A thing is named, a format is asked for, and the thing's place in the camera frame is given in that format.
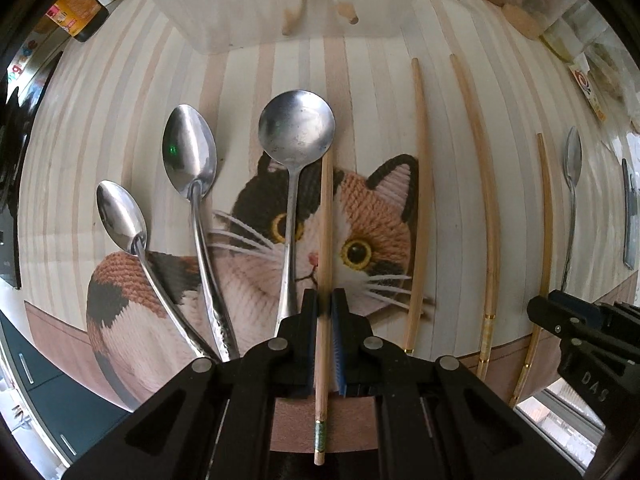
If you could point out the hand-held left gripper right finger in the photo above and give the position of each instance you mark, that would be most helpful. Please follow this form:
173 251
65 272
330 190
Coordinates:
339 355

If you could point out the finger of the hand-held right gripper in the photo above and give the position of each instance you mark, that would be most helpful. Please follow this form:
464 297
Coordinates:
575 301
555 317

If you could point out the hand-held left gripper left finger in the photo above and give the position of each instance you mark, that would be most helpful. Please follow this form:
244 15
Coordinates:
315 355

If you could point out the wooden chopstick gold band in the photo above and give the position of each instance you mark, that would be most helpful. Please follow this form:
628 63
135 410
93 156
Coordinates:
492 210
422 160
548 220

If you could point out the wooden chopstick green band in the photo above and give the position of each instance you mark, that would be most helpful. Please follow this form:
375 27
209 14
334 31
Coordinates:
325 220

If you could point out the slender steel spoon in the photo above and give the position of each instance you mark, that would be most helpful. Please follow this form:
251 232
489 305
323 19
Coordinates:
573 160

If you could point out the round bowl steel spoon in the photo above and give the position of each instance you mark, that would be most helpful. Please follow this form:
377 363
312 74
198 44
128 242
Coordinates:
297 127

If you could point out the small steel spoon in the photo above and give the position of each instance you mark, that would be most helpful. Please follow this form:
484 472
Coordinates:
117 215

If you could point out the medium oval steel spoon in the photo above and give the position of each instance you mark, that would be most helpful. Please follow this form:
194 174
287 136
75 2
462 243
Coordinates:
187 145

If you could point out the clear plastic utensil container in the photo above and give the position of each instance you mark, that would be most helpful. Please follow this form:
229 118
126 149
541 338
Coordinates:
225 10

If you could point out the grey flat bar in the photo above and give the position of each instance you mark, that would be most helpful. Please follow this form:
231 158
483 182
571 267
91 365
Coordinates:
628 220

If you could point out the cat shaped mat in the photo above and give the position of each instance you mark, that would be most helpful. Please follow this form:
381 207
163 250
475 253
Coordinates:
370 200

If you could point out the small yellow seasoning packet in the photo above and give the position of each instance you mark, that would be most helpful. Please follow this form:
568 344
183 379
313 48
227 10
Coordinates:
587 90

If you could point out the crumpled clear plastic bag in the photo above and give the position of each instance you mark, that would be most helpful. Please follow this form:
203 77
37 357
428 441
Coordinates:
612 75

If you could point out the teal cabinet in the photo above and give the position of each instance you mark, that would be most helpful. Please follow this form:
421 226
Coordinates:
45 380

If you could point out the striped countertop cover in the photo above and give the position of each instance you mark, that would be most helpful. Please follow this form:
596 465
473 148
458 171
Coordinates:
125 85

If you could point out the wooden utensil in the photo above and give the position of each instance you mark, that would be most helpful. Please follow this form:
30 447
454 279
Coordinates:
346 10

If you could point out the soy sauce bottle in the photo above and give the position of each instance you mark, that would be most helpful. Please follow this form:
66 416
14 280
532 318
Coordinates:
75 12

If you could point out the colourful wall stickers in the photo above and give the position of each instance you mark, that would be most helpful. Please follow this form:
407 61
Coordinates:
22 60

